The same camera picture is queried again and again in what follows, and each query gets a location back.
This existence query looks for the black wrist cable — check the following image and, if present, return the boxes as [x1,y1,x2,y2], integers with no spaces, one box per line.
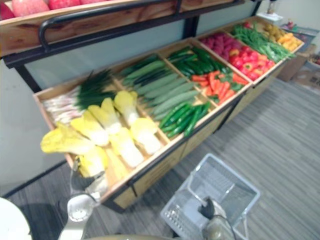
[212,214,238,240]

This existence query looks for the red bell pepper pile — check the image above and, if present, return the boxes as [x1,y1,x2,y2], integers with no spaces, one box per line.
[228,45,276,82]

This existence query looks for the black metal stand frame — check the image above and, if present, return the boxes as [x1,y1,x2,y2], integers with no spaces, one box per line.
[2,0,262,94]

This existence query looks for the green white scallion bunch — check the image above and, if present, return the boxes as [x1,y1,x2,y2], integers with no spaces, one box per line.
[41,69,119,126]

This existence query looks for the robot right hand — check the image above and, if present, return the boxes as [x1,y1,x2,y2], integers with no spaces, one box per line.
[198,196,228,220]

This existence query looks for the wooden produce display stand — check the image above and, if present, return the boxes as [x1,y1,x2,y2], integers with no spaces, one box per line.
[32,15,306,213]

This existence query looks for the dark green slim cucumber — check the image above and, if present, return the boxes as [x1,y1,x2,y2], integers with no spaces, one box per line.
[133,68,174,86]

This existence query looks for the red apple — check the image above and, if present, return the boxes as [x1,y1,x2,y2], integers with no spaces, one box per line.
[47,0,81,11]
[0,1,15,21]
[11,0,51,18]

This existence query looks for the black metal rail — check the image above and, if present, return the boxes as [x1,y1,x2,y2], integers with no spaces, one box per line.
[38,0,184,52]

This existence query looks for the pink red fruit pile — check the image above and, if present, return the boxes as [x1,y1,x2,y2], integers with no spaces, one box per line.
[199,31,243,61]

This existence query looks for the robot white body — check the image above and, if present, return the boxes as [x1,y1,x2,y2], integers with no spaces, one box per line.
[0,196,32,240]

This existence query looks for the wooden upper shelf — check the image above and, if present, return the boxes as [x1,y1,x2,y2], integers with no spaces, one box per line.
[0,0,246,58]

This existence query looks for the grey plastic shopping basket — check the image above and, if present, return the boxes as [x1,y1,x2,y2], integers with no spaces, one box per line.
[159,152,261,240]

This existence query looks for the yellow white napa cabbage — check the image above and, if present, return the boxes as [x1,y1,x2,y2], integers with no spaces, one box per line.
[70,109,110,148]
[109,127,145,169]
[87,97,123,136]
[129,117,162,156]
[40,122,96,156]
[113,90,141,127]
[74,146,110,179]

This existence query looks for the orange yellow fruit pile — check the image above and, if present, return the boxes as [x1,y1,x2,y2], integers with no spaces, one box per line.
[276,32,304,51]

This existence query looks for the dark green cucumber pile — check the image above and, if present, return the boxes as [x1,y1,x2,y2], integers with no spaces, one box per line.
[167,46,234,78]

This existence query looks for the green bean pile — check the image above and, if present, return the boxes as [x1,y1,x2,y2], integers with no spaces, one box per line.
[230,22,298,64]

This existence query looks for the orange carrot pile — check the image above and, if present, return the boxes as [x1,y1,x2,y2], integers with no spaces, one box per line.
[191,70,250,105]

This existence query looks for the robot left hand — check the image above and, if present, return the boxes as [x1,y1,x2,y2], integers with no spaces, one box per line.
[70,156,109,199]

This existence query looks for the cardboard box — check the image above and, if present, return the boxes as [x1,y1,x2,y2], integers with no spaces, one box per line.
[277,44,320,84]

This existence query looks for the brown potato pile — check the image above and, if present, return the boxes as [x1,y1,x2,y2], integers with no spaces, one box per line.
[262,23,286,44]

